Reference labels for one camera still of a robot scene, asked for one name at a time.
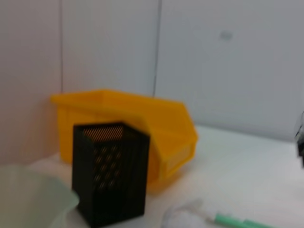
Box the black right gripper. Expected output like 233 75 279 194
296 133 304 169

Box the green utility knife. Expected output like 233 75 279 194
213 213 278 228

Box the black mesh pen holder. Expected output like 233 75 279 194
72 122 151 228

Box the translucent wavy fruit plate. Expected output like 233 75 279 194
0 165 80 228

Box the yellow plastic bin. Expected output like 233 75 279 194
50 89 199 193

